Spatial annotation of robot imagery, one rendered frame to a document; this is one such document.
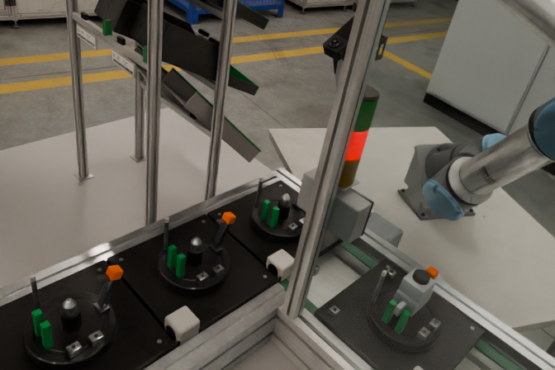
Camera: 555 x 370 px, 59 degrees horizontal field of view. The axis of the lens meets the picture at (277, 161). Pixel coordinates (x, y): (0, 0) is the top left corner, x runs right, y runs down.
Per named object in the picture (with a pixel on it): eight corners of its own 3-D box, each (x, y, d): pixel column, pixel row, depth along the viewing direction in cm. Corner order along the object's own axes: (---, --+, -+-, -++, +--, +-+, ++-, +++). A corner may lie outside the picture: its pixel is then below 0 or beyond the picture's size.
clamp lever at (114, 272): (103, 300, 83) (118, 263, 81) (110, 307, 82) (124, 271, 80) (84, 304, 80) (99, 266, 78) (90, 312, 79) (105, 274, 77)
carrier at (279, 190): (279, 185, 127) (287, 144, 120) (350, 237, 114) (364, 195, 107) (206, 220, 111) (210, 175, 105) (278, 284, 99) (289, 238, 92)
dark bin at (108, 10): (192, 52, 131) (204, 26, 129) (215, 71, 123) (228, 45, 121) (93, 11, 111) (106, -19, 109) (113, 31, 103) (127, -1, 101)
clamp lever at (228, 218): (215, 243, 99) (230, 211, 97) (222, 249, 98) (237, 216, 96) (203, 244, 96) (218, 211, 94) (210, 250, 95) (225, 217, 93)
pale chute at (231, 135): (225, 138, 135) (235, 126, 135) (249, 163, 127) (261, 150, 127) (159, 81, 114) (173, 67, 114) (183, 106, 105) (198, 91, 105)
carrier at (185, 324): (204, 220, 111) (209, 175, 104) (277, 285, 98) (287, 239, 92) (106, 265, 96) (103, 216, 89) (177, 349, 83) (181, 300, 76)
